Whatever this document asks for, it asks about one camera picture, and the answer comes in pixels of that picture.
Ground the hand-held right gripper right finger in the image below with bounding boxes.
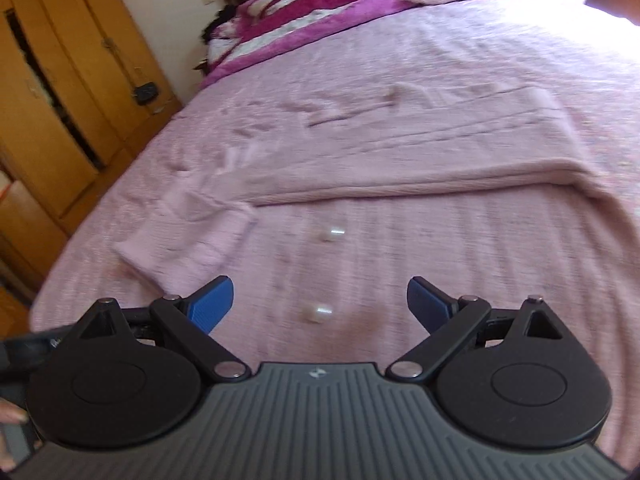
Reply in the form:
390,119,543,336
387,276,563,380

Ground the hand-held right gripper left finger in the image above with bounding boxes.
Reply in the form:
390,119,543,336
77,276,251,383

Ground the pink knitted sweater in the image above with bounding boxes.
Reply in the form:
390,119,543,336
115,80,601,291

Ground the dark clothes pile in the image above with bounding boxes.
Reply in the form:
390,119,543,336
200,4,242,47

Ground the person's left hand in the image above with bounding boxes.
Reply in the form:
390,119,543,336
0,399,29,467

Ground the bed with pink floral sheet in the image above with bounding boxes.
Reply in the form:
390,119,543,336
30,0,640,461

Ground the brown cardboard box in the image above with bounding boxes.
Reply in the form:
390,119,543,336
0,170,68,291

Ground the small black pouch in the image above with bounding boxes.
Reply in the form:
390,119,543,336
132,82,161,106

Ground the wooden wardrobe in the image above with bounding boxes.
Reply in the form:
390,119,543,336
0,0,183,321

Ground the magenta striped blanket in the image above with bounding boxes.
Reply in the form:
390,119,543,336
200,0,416,91

